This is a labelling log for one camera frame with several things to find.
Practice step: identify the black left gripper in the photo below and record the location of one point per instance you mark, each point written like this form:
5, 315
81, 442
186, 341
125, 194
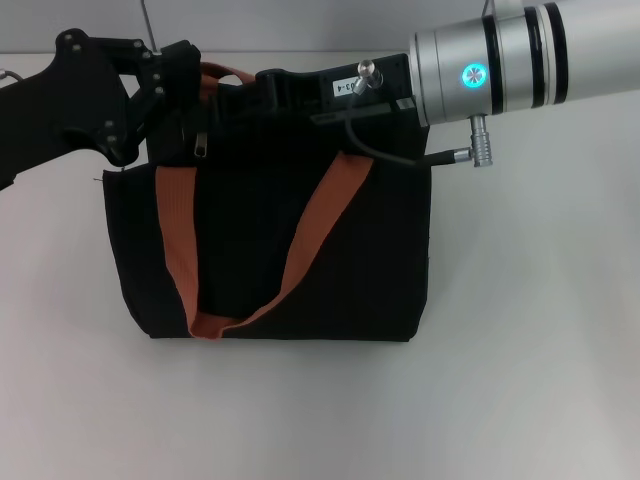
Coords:
65, 100

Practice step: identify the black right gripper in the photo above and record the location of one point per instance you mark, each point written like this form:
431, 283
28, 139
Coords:
310, 95

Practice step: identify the silver zipper pull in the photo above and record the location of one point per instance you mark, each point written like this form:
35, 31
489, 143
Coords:
200, 145

